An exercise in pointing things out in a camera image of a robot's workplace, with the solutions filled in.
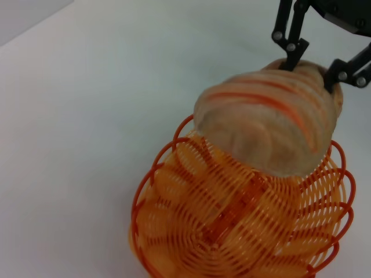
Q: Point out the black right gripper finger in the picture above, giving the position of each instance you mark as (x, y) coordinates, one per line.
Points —
(352, 72)
(292, 34)

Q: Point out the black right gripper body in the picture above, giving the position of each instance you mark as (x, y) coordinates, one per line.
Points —
(345, 13)

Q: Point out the striped bread loaf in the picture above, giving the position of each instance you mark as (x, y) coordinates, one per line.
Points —
(261, 124)

